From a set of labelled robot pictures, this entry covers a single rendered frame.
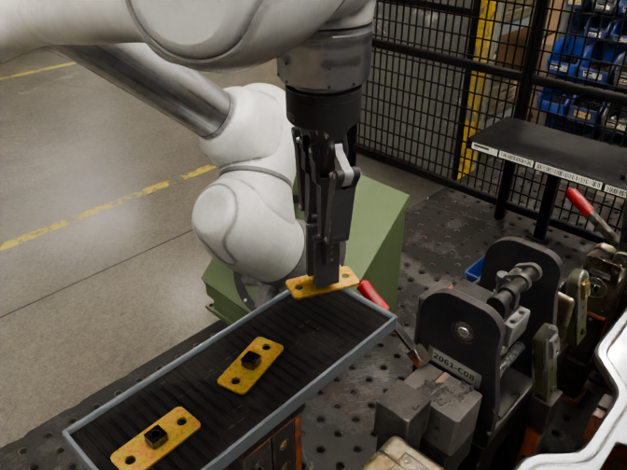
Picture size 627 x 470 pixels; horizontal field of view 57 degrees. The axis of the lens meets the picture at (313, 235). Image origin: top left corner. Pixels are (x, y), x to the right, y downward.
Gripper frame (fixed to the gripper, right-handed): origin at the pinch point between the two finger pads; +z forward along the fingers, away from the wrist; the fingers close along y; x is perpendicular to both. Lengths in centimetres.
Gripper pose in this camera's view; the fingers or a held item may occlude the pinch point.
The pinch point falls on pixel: (322, 254)
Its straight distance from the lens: 67.0
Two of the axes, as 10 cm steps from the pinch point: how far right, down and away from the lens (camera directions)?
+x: 9.3, -2.0, 3.1
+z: 0.0, 8.4, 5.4
